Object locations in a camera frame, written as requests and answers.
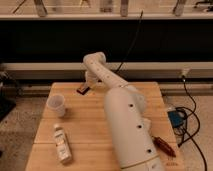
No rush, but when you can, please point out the black brown eraser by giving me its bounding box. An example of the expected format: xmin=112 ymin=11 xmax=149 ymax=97
xmin=77 ymin=86 xmax=90 ymax=95

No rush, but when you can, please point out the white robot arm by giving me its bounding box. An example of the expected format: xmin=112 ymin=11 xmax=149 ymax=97
xmin=83 ymin=52 xmax=165 ymax=171

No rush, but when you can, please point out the translucent plastic cup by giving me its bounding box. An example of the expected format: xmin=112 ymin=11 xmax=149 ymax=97
xmin=46 ymin=94 xmax=66 ymax=117

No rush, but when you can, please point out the white small box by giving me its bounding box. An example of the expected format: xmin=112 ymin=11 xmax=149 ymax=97
xmin=143 ymin=118 xmax=151 ymax=133

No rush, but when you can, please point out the white lotion bottle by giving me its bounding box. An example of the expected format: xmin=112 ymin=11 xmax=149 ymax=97
xmin=54 ymin=124 xmax=72 ymax=164

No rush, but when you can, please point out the blue device on floor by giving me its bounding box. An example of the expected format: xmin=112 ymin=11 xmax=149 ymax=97
xmin=168 ymin=111 xmax=184 ymax=128

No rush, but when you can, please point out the black hanging cable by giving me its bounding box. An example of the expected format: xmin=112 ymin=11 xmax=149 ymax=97
xmin=114 ymin=10 xmax=145 ymax=74

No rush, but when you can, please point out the black floor cable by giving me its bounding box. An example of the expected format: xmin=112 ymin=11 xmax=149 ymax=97
xmin=175 ymin=75 xmax=208 ymax=171

